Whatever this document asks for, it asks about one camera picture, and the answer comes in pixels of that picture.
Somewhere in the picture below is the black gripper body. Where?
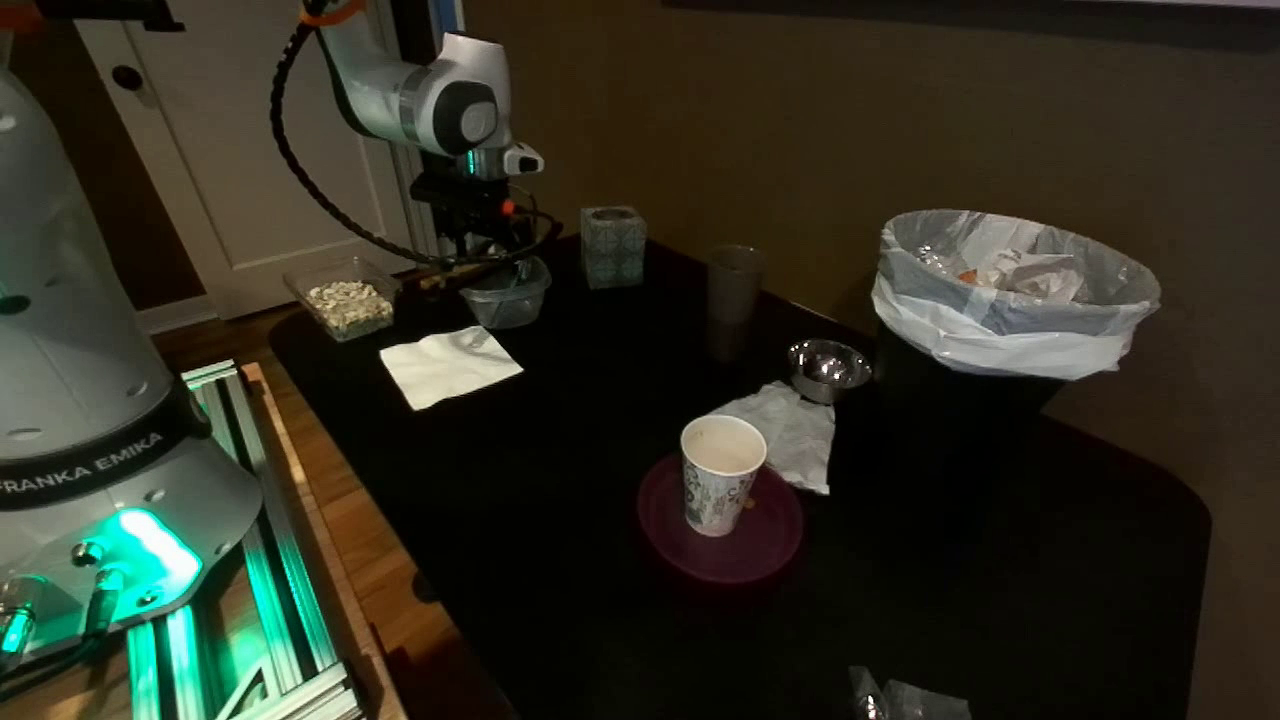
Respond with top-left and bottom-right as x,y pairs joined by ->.
409,164 -> 543,266

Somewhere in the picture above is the wooden spoon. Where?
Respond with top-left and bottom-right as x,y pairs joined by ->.
417,256 -> 502,292

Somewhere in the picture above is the clear plastic bowl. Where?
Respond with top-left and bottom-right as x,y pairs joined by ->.
461,256 -> 557,330

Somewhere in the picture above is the white paper napkin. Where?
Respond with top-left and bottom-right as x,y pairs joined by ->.
377,319 -> 528,417

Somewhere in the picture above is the clear glass jar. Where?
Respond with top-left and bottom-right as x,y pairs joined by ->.
577,201 -> 652,292

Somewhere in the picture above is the clear container of white pieces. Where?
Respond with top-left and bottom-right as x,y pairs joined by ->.
285,253 -> 405,349

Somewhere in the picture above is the grey tumbler cup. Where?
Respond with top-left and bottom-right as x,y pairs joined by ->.
703,241 -> 770,369

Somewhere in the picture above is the white panel door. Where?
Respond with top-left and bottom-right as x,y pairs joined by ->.
73,0 -> 448,311

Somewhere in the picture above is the patterned paper cup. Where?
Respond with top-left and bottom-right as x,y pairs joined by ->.
678,410 -> 771,540

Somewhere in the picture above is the small metal bowl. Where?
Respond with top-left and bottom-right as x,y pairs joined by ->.
779,335 -> 879,407

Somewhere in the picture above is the crumpled white cloth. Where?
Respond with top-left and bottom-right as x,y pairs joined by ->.
718,380 -> 840,499

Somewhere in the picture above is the purple round plate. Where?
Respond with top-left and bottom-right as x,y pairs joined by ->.
631,451 -> 808,589

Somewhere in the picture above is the trash bin with white bag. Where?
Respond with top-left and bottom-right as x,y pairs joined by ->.
868,203 -> 1164,385

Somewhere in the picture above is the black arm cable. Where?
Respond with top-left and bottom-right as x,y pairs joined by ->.
270,8 -> 448,271

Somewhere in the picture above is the aluminium mounting frame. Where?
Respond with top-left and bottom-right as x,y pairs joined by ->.
0,356 -> 371,720

